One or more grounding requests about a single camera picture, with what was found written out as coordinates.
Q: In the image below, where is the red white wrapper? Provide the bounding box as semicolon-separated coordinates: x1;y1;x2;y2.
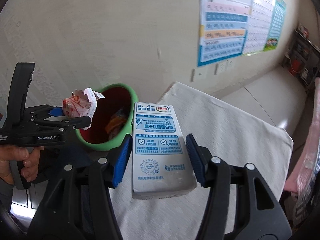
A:
62;88;105;120

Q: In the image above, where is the white blue milk carton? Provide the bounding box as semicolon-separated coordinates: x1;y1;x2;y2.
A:
132;102;197;199

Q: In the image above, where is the orange snack wrapper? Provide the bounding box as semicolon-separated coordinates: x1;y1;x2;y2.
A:
105;111;127;140

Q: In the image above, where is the left hand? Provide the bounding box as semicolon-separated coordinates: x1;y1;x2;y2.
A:
0;145;44;185

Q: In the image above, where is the red bin with green rim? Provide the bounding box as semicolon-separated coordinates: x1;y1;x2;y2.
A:
75;83;138;151

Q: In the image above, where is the white table cloth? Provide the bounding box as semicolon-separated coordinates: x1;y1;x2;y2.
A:
111;82;293;239

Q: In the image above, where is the bed with plaid quilt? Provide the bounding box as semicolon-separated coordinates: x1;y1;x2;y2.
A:
284;77;319;226

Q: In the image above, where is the red container on shelf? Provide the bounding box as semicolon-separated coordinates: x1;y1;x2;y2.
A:
289;59;302;76

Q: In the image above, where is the dark shelf unit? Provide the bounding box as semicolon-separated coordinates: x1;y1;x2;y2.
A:
281;30;319;92

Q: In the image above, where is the white double wall socket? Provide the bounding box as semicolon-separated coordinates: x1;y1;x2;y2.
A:
215;59;235;75

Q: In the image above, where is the colourful wall poster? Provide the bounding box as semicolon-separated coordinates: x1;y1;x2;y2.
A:
197;0;286;67

